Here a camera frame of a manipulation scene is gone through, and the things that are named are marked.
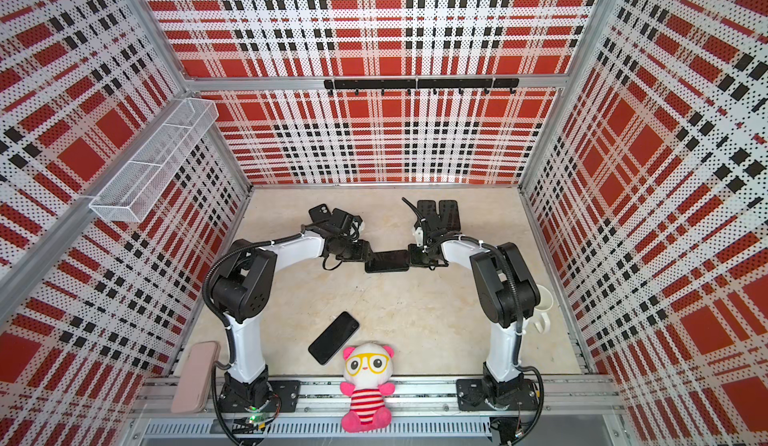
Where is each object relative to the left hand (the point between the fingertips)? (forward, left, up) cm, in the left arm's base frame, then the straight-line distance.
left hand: (368, 258), depth 98 cm
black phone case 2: (+21, -21, +1) cm, 30 cm away
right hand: (-2, -14, 0) cm, 14 cm away
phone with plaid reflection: (+1, -7, -4) cm, 8 cm away
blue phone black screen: (-26, +9, -2) cm, 27 cm away
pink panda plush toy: (-34, -3, +5) cm, 35 cm away
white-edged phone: (+20, -30, -2) cm, 36 cm away
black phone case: (+1, -7, -4) cm, 8 cm away
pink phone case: (-37, +43, -2) cm, 57 cm away
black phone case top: (+23, +21, -3) cm, 31 cm away
